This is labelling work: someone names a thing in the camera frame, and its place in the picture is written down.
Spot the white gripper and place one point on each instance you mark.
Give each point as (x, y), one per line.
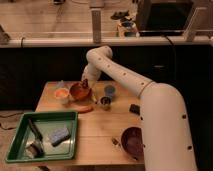
(92, 74)

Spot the dark grapes bunch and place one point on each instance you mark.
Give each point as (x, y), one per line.
(85, 83)

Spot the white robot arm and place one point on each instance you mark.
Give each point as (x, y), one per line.
(167, 140)

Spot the red bowl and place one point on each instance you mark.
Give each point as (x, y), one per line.
(78, 92)

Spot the dark maroon bowl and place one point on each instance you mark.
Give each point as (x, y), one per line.
(131, 141)

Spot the blue cup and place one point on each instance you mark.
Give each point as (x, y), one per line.
(109, 91)

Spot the small metal cup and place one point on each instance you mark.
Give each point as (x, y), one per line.
(105, 103)

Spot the clear plastic bottle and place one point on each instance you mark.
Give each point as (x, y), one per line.
(60, 84)

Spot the orange cup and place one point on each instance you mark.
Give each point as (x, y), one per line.
(62, 95)

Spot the orange carrot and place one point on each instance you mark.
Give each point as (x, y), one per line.
(83, 109)

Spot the small black block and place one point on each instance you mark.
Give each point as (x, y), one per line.
(134, 109)

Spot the blue sponge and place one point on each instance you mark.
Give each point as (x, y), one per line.
(58, 136)

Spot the small dark clip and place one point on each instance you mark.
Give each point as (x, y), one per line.
(115, 141)

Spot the green plastic tray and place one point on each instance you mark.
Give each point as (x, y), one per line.
(44, 136)

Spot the black monitor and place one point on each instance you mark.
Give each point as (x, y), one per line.
(157, 15)

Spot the white rail bar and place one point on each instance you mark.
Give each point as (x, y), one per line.
(110, 41)

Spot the black handled brush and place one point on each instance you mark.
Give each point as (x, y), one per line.
(35, 149)

